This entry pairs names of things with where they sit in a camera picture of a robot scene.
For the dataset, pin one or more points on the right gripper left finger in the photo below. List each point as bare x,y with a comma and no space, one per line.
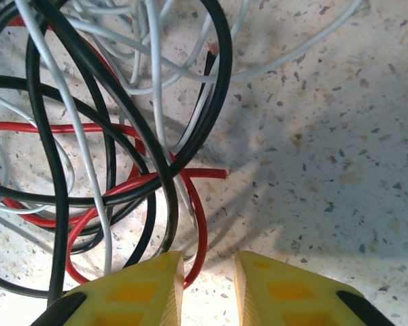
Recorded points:
129,299

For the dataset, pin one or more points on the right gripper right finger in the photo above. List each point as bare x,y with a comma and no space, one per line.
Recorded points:
292,299

